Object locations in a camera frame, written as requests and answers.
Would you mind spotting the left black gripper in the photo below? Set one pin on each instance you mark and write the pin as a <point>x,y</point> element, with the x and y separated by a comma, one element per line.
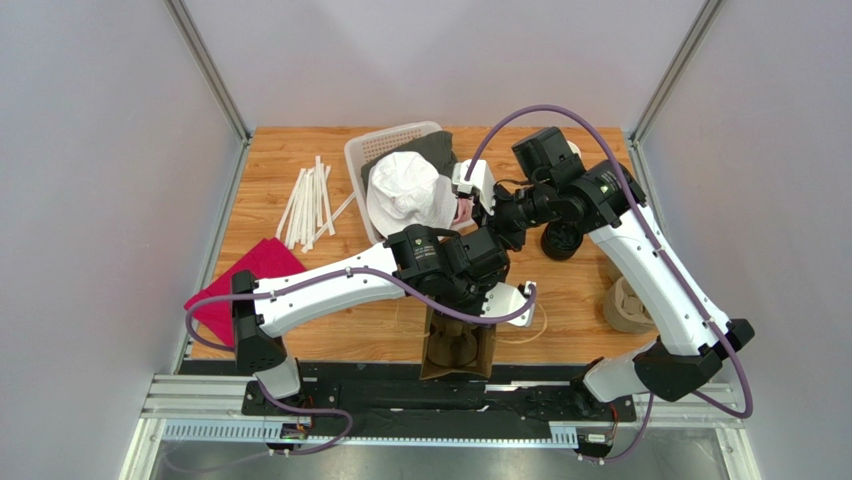
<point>485,283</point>

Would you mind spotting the green paper bag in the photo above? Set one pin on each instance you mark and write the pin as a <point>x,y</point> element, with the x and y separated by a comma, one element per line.
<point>487,336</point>

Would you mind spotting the single beige cup carrier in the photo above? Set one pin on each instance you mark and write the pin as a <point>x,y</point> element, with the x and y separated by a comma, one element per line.
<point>452,344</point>

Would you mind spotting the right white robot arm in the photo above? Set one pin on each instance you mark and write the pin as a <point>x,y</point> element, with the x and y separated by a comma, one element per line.
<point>603,203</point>

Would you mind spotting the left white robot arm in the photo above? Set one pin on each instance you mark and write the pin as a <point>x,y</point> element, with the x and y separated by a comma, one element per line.
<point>408,263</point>

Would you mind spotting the pink cloth in basket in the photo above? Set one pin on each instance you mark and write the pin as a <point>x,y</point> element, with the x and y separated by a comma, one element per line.
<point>463,212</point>

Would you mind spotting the stack of black lids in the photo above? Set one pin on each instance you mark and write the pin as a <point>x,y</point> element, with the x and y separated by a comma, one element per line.
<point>560,241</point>

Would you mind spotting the white bucket hat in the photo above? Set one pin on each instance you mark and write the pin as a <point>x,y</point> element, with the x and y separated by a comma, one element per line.
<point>404,189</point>

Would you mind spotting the olive green cloth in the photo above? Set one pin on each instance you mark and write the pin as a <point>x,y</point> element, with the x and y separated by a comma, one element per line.
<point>436,148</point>

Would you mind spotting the beige cup carrier tray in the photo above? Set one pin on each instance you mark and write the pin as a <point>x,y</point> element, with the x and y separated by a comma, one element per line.
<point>622,308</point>

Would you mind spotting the white plastic basket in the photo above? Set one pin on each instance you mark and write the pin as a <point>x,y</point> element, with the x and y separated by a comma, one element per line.
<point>360,150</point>

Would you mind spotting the bundle of white straws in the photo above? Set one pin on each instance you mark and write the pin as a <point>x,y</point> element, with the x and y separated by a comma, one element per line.
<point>309,214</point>

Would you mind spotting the red cloth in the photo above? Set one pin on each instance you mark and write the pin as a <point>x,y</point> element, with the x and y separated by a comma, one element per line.
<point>267,259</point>

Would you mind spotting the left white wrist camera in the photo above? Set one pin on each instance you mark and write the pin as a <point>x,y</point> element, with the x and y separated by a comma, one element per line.
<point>513,302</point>

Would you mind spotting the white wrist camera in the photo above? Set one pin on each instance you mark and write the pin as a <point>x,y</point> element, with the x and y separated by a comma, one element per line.
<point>475,180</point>
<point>513,302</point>

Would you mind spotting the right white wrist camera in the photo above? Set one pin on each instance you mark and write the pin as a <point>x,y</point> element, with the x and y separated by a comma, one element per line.
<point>475,180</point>

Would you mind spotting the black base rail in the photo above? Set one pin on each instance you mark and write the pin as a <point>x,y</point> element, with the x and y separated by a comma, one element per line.
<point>389,402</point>

